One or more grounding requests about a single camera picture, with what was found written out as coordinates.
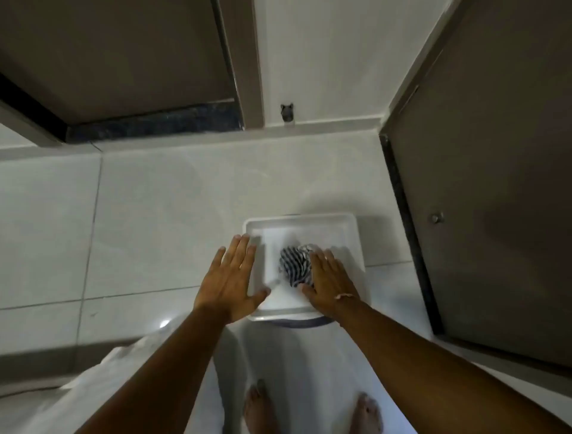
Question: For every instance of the person's left foot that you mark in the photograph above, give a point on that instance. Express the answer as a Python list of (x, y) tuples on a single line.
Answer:
[(259, 409)]

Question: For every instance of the person's left little finger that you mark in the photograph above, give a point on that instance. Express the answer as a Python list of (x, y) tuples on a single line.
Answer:
[(217, 261)]

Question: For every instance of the person's right foot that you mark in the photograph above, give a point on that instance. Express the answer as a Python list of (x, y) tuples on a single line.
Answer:
[(365, 416)]

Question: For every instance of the person's white garment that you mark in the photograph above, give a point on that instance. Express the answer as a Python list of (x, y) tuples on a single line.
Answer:
[(98, 393)]

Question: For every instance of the person's right thumb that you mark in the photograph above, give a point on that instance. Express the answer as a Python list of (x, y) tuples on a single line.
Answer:
[(308, 293)]

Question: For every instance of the person's left hand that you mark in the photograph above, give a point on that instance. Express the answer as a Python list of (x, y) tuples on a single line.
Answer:
[(225, 286)]

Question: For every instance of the striped blue white cloth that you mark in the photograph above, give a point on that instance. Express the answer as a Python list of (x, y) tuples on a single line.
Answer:
[(295, 266)]

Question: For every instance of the light wrist thread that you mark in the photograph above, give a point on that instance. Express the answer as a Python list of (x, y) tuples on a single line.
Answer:
[(344, 295)]

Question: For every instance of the person's foot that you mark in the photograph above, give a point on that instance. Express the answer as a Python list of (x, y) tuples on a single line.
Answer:
[(259, 409), (365, 416)]

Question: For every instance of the person's right middle finger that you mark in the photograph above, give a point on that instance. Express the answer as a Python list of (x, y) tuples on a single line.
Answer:
[(328, 263)]

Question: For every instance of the small metal door knob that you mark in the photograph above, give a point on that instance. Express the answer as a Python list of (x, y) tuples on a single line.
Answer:
[(436, 217)]

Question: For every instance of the person's right forearm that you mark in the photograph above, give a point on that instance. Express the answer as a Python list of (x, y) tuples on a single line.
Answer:
[(429, 380)]

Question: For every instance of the white square plastic bin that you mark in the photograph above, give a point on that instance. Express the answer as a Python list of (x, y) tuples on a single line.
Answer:
[(308, 230)]

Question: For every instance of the person's left thumb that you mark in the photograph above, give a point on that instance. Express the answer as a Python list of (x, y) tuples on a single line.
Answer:
[(261, 296)]

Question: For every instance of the person's left middle finger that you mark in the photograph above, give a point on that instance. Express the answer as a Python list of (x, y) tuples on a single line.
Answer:
[(242, 250)]

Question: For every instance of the brown door frame post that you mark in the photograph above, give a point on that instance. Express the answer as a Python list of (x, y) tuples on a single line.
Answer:
[(243, 62)]

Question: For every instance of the plain brown door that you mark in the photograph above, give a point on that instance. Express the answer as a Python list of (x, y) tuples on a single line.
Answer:
[(116, 53)]

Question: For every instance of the person's right hand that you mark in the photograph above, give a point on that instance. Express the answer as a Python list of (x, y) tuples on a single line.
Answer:
[(333, 288)]

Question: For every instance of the dark wall door stopper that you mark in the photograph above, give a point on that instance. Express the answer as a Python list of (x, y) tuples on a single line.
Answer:
[(287, 112)]

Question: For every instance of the person's left forearm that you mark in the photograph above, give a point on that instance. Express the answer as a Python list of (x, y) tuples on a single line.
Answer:
[(170, 375)]

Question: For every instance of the brown door with knob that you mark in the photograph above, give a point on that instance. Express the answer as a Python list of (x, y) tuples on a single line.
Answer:
[(500, 179)]

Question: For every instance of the person's right little finger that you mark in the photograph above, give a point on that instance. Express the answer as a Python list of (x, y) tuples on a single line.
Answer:
[(347, 282)]

